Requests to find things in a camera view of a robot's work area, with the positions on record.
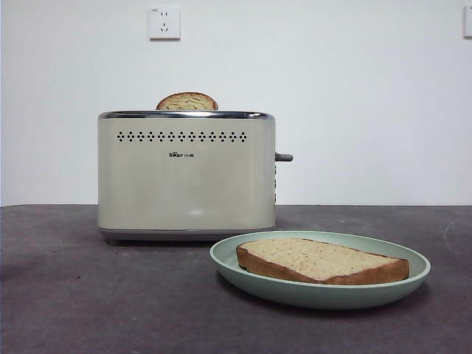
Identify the tan bread slice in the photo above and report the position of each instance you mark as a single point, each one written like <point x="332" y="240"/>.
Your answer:
<point x="187" y="103"/>
<point x="313" y="260"/>

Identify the white wall plate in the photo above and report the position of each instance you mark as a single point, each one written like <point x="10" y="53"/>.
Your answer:
<point x="468" y="22"/>

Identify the cream toaster with chrome top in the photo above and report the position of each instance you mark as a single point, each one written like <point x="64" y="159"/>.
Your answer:
<point x="184" y="184"/>

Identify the pale green round plate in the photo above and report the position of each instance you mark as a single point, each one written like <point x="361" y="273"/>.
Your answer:
<point x="313" y="296"/>

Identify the white wall power socket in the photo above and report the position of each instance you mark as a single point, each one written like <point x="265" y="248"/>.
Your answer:
<point x="164" y="23"/>

